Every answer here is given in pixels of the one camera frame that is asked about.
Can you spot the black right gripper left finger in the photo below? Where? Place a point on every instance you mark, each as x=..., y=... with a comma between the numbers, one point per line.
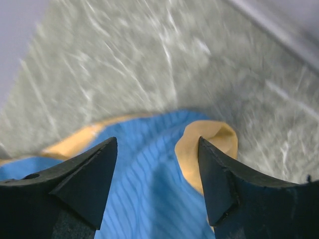
x=66, y=201

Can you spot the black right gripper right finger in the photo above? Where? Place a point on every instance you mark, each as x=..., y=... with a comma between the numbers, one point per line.
x=243, y=203

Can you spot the yellow and blue pillowcase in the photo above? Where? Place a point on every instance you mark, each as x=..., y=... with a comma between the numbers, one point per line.
x=156, y=191

